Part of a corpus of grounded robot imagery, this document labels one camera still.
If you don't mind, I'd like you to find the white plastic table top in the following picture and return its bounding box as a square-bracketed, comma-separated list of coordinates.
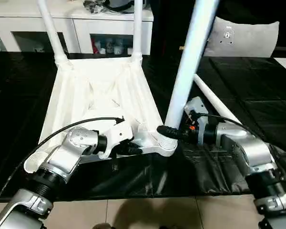
[23, 56, 179, 174]

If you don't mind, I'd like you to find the white plastic table leg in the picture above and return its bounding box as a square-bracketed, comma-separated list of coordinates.
[37, 0, 70, 66]
[157, 0, 221, 153]
[131, 0, 143, 63]
[193, 73, 244, 125]

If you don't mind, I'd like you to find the black work mat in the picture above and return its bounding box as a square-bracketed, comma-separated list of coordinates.
[0, 51, 286, 198]

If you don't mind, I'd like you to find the black box with yellow label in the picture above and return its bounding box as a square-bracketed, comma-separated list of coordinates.
[153, 0, 217, 57]

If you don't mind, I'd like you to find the grey cushion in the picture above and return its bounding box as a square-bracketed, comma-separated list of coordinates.
[204, 16, 280, 58]

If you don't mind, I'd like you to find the white glass-door cabinet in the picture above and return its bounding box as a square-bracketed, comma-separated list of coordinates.
[0, 0, 154, 55]

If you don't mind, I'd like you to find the grey helmet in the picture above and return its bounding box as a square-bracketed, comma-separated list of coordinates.
[108, 0, 135, 11]

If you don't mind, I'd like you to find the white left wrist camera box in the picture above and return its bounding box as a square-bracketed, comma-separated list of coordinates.
[99, 119, 133, 160]

